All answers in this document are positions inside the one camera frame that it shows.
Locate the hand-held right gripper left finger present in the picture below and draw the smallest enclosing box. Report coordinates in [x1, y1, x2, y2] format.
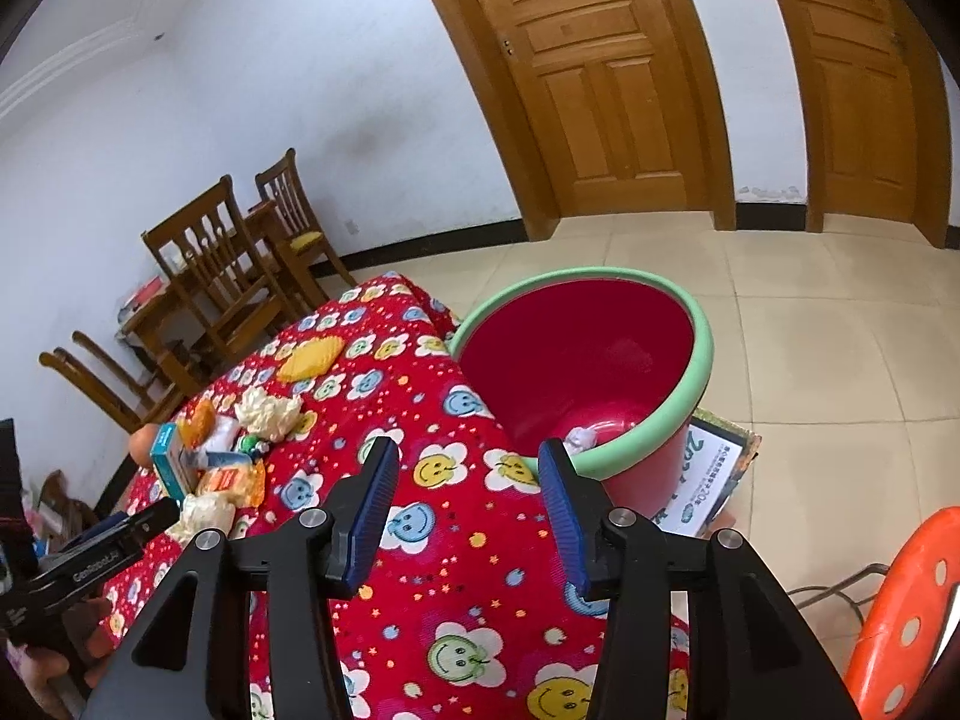
[79, 435, 402, 720]

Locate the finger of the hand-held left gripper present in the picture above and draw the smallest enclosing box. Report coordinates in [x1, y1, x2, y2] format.
[71, 499, 181, 552]

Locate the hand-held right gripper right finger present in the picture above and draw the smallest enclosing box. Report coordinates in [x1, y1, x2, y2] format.
[538, 437, 863, 720]

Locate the blue and white box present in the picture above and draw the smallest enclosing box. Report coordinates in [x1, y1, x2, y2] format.
[150, 424, 203, 500]

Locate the orange snack packet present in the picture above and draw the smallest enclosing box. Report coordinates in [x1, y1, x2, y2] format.
[196, 461, 267, 507]

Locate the white plastic packet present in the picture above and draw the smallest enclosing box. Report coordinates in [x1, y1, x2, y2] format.
[196, 416, 252, 470]

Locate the large tissue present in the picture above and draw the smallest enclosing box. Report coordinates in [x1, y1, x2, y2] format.
[235, 386, 305, 442]

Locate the red basin with green rim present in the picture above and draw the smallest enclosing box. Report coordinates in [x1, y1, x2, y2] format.
[448, 266, 713, 541]

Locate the person's left hand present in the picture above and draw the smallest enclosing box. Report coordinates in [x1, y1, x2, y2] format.
[0, 596, 117, 720]

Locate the orange ball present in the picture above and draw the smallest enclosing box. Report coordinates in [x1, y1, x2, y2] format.
[129, 424, 162, 466]

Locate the pile of bags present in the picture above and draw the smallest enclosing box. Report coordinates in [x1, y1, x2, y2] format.
[22, 469, 98, 541]

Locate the red flower print blanket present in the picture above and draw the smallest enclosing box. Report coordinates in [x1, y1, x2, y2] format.
[112, 274, 691, 720]

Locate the wooden slat-back chair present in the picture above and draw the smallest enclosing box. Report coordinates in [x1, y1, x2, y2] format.
[39, 330, 185, 436]
[142, 176, 290, 365]

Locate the printed picture book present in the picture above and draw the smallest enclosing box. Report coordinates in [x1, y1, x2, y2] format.
[652, 411, 762, 537]

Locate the yellow waffle sponge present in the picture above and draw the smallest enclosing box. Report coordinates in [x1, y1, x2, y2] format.
[279, 335, 346, 382]

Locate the wooden chair with yellow cushion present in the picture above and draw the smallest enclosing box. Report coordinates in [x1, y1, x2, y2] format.
[255, 148, 357, 293]

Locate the orange plastic stool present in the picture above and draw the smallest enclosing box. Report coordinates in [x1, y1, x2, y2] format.
[844, 508, 960, 720]

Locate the wooden panel door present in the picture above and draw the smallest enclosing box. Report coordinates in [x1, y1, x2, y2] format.
[401, 0, 736, 241]
[754, 0, 953, 248]

